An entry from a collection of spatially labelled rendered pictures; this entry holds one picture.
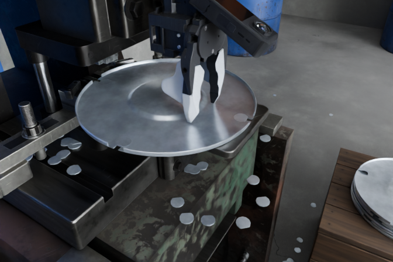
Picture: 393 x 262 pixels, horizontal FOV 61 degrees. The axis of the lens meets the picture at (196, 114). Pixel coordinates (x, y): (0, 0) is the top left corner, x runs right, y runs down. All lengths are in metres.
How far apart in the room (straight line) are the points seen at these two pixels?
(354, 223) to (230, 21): 0.73
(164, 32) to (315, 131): 1.55
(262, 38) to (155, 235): 0.32
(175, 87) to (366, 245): 0.67
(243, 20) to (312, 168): 1.33
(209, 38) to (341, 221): 0.69
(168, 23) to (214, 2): 0.07
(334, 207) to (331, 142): 0.89
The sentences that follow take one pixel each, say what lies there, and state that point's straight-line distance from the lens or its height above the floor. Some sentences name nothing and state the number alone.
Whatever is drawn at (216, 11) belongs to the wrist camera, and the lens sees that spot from 0.41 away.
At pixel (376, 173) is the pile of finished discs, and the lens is 1.11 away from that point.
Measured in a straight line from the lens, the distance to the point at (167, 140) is 0.46.
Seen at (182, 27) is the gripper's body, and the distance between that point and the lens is 0.44.
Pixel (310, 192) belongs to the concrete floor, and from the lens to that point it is 1.56.
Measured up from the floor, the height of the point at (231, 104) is 0.78.
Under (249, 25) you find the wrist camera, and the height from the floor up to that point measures 0.94.
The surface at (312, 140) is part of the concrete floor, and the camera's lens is 1.86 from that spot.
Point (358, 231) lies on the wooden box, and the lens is 0.99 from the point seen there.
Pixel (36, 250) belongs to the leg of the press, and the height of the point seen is 0.62.
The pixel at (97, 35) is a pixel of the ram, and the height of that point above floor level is 0.90.
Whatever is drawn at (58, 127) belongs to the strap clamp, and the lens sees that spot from 0.58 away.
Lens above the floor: 1.06
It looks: 33 degrees down
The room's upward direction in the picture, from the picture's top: straight up
